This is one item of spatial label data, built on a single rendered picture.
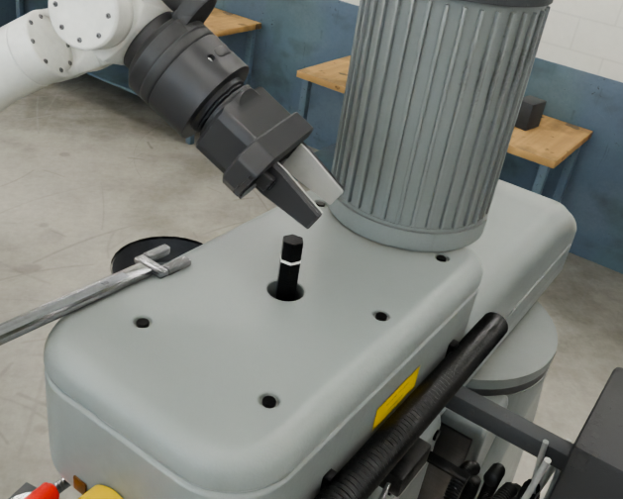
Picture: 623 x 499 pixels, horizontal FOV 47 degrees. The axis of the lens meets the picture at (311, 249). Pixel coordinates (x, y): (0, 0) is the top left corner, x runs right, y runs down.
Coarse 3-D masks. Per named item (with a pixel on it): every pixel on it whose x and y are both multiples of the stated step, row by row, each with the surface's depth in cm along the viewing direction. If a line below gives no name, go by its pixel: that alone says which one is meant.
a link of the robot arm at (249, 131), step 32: (192, 64) 60; (224, 64) 61; (160, 96) 61; (192, 96) 60; (224, 96) 62; (256, 96) 64; (192, 128) 64; (224, 128) 60; (256, 128) 61; (288, 128) 64; (224, 160) 62; (256, 160) 59
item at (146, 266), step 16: (144, 256) 71; (160, 256) 73; (128, 272) 69; (144, 272) 69; (160, 272) 69; (80, 288) 65; (96, 288) 66; (112, 288) 66; (48, 304) 63; (64, 304) 63; (80, 304) 64; (16, 320) 60; (32, 320) 61; (48, 320) 61; (0, 336) 58; (16, 336) 59
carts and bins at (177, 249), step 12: (144, 240) 314; (156, 240) 317; (168, 240) 319; (180, 240) 319; (192, 240) 318; (120, 252) 304; (132, 252) 312; (180, 252) 322; (120, 264) 306; (132, 264) 314
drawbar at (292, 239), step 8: (288, 240) 68; (296, 240) 68; (288, 248) 67; (296, 248) 67; (288, 256) 68; (296, 256) 68; (280, 264) 69; (296, 264) 69; (280, 272) 69; (288, 272) 69; (296, 272) 69; (280, 280) 70; (288, 280) 69; (296, 280) 70; (280, 288) 70; (288, 288) 70; (280, 296) 70; (288, 296) 70
